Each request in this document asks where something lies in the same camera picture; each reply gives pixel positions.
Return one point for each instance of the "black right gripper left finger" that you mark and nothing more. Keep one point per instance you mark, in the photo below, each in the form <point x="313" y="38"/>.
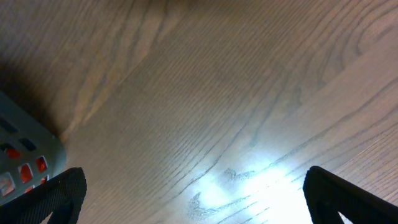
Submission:
<point x="59" y="199"/>

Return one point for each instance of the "grey plastic laundry basket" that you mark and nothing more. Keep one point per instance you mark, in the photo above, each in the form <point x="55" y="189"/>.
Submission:
<point x="22" y="132"/>

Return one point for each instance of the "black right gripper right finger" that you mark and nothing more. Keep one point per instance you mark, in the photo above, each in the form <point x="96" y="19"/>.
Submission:
<point x="328" y="197"/>

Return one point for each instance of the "orange spaghetti pasta package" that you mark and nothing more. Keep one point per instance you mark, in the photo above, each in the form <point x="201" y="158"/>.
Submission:
<point x="25" y="172"/>

